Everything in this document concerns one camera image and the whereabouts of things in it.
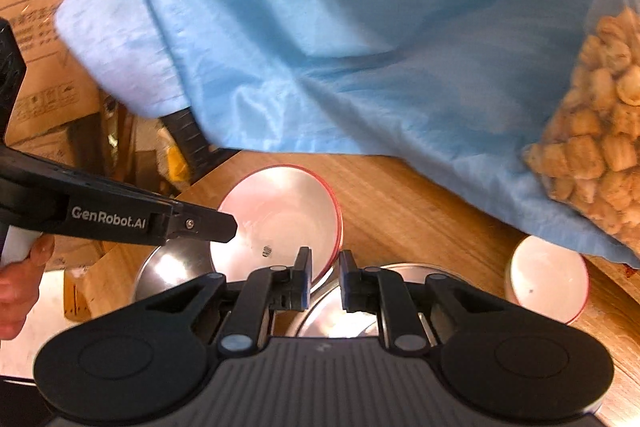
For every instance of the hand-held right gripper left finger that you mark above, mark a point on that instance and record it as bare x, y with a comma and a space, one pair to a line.
303, 279

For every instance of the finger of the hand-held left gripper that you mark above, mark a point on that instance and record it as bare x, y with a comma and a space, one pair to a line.
210, 227

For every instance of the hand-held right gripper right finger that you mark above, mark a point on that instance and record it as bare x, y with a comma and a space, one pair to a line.
347, 284

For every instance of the stainless steel plate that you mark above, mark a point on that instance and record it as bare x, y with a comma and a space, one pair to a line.
325, 316

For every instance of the stainless steel bowl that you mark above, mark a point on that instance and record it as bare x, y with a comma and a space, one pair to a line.
170, 262

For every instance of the white red-rimmed ceramic bowl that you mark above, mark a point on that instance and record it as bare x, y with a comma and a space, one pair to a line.
280, 212
545, 279

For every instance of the person's left hand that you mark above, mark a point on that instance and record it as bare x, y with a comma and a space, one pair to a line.
17, 297

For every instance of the yellow plastic bag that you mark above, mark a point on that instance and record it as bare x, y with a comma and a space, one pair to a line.
175, 162

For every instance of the black ribbed crate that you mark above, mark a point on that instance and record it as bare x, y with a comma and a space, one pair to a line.
187, 137

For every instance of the open brown cardboard box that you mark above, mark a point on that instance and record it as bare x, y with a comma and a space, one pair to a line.
45, 72

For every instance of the light blue cloth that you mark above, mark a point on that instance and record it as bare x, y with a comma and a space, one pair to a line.
325, 32

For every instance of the clear bag of biscuits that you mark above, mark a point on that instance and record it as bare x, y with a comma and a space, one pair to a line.
600, 132

